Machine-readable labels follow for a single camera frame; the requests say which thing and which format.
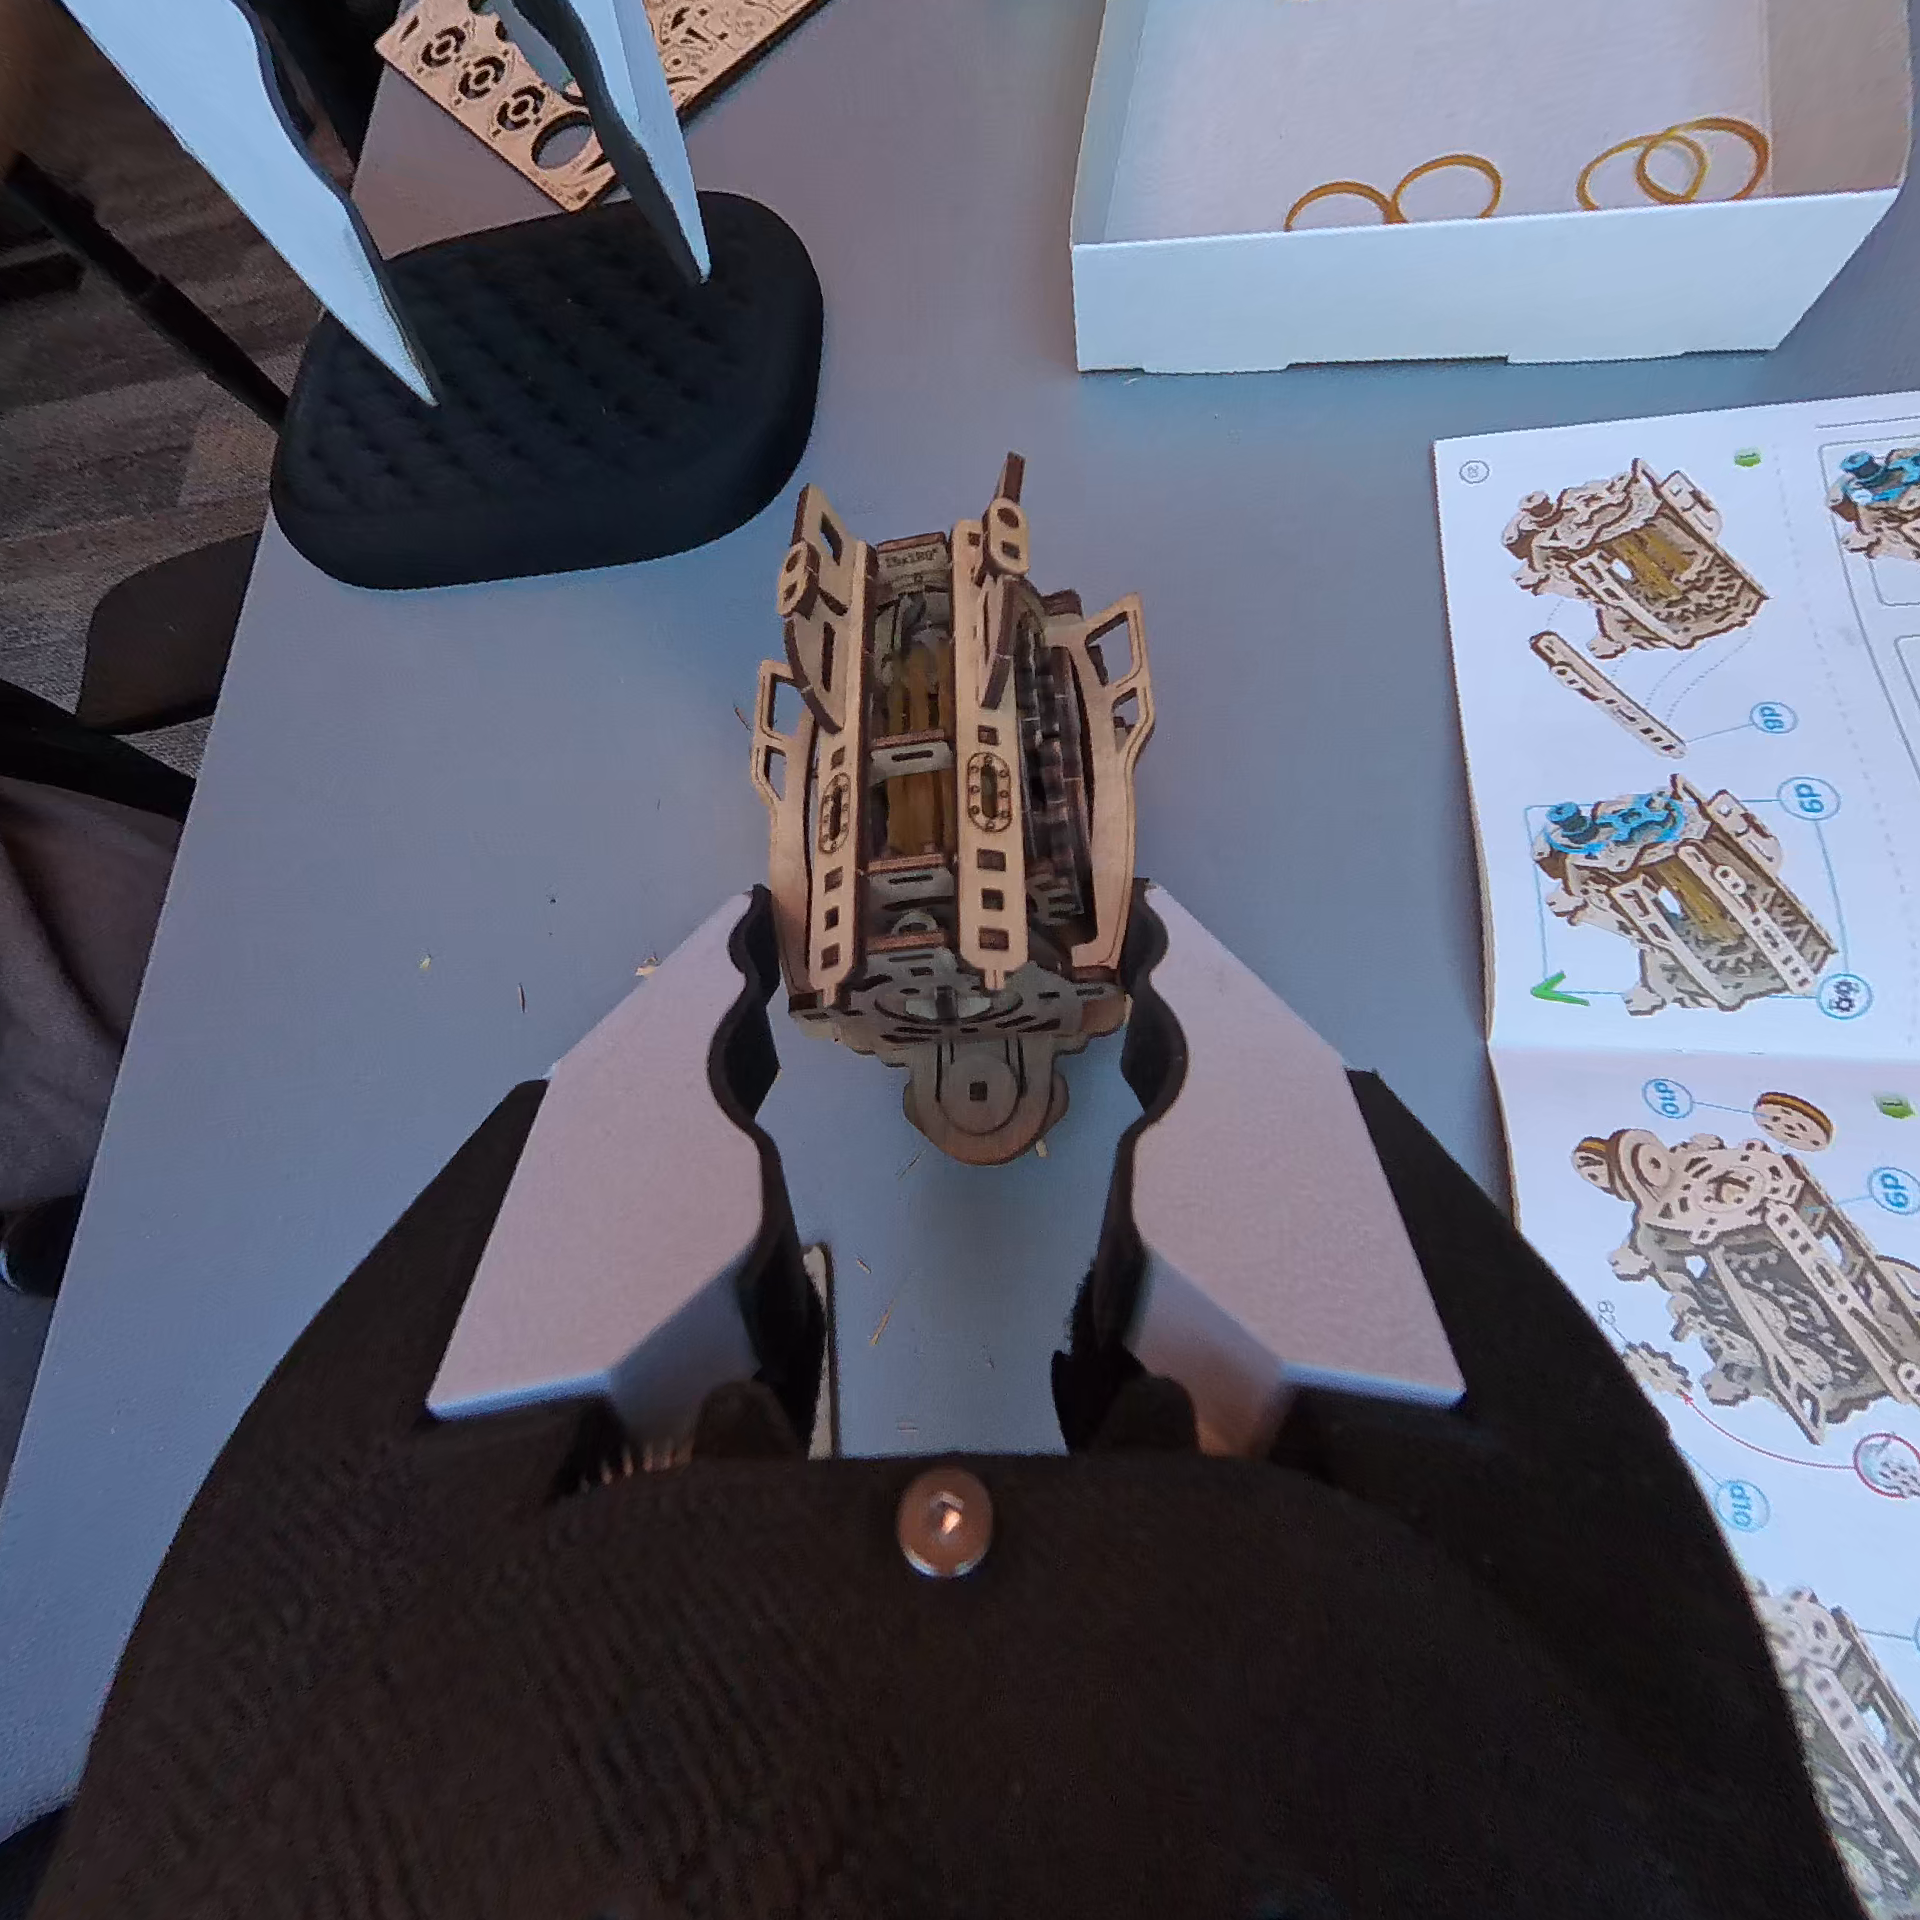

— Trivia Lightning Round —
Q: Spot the white instruction booklet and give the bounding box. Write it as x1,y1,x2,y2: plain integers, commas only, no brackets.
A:
1431,386,1920,1920

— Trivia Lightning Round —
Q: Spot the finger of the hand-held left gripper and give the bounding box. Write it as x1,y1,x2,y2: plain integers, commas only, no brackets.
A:
57,0,445,413
485,0,713,290

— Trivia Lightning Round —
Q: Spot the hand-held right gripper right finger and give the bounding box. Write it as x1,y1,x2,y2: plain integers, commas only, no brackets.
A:
1047,881,1469,1453

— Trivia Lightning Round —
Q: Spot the laser-cut plywood parts sheet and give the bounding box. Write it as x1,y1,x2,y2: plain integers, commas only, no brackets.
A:
373,0,829,213

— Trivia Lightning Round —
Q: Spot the black foam pad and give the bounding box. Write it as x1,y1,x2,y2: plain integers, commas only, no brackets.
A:
269,187,826,593

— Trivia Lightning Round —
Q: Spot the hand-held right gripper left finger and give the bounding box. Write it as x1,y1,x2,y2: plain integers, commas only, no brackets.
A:
420,885,834,1453

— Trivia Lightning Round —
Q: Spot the person's leg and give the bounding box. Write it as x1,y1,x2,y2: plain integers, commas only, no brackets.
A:
0,779,202,1292

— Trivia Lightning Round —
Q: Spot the group of tan rubber bands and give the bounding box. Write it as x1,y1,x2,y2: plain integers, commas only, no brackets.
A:
1282,113,1776,234

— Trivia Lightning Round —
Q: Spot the white cardboard box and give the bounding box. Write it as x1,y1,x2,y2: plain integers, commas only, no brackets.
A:
1069,0,1913,375

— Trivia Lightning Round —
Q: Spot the wooden mechanical model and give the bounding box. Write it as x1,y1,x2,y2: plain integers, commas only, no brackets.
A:
746,450,1160,1169

